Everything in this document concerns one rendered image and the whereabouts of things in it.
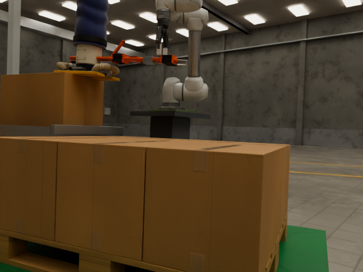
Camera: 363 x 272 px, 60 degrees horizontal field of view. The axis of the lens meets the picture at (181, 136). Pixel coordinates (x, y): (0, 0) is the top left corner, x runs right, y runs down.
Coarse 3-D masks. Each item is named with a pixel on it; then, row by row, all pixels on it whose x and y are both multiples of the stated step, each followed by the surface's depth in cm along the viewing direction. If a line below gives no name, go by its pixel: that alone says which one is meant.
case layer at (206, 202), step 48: (0, 144) 137; (48, 144) 126; (96, 144) 116; (144, 144) 124; (192, 144) 139; (240, 144) 159; (0, 192) 137; (48, 192) 126; (96, 192) 117; (144, 192) 109; (192, 192) 101; (240, 192) 95; (96, 240) 117; (144, 240) 108; (192, 240) 101; (240, 240) 95
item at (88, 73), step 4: (88, 68) 206; (68, 72) 207; (72, 72) 206; (76, 72) 205; (80, 72) 204; (84, 72) 203; (88, 72) 202; (92, 72) 201; (96, 72) 200; (88, 76) 213; (92, 76) 211; (96, 76) 209; (100, 76) 207; (104, 76) 209
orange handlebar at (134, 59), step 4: (72, 56) 220; (132, 56) 204; (136, 56) 203; (100, 60) 217; (104, 60) 216; (108, 60) 215; (128, 60) 210; (132, 60) 204; (136, 60) 203; (140, 60) 207; (156, 60) 199; (176, 60) 196
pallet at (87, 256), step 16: (0, 240) 137; (16, 240) 138; (32, 240) 129; (48, 240) 126; (0, 256) 137; (16, 256) 138; (32, 256) 139; (80, 256) 119; (96, 256) 116; (112, 256) 114; (272, 256) 122
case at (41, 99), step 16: (16, 80) 218; (32, 80) 212; (48, 80) 206; (64, 80) 201; (80, 80) 214; (96, 80) 229; (16, 96) 218; (32, 96) 212; (48, 96) 206; (64, 96) 201; (80, 96) 215; (96, 96) 230; (0, 112) 225; (16, 112) 218; (32, 112) 212; (48, 112) 206; (64, 112) 202; (80, 112) 215; (96, 112) 230
